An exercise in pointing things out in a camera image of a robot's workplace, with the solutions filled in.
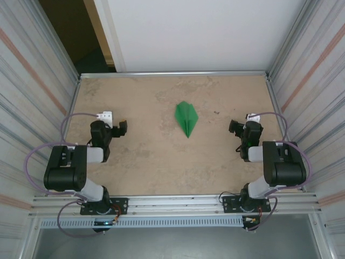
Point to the green paper sheet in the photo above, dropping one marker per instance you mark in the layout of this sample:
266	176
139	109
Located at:
186	116

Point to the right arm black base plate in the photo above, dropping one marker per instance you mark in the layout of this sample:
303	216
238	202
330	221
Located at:
229	203

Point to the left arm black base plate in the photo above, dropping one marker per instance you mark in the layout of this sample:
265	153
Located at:
121	205

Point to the aluminium frame rail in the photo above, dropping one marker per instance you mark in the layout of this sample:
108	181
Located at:
273	97
74	97
172	74

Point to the black controller box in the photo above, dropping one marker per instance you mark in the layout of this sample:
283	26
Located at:
103	223
250	220

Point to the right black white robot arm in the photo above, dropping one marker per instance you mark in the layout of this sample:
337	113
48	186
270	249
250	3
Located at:
285	167

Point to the white board panel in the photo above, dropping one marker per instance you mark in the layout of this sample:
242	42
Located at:
202	35

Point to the grey metal sheet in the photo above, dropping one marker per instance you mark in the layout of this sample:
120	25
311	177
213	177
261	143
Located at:
175	242

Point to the wide aluminium mounting rail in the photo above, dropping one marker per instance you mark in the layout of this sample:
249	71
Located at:
175	205

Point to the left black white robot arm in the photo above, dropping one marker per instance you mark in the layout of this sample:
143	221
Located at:
64	175

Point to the corrugated metal side panel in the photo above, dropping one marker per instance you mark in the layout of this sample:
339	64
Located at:
27	81
318	81

